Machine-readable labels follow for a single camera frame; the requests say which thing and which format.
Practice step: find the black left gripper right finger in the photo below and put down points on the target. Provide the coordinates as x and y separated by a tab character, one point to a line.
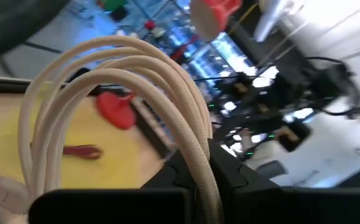
232	174

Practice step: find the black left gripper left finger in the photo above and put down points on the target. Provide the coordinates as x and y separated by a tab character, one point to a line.
176	174

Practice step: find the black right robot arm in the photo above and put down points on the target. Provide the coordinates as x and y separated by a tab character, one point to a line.
322	84

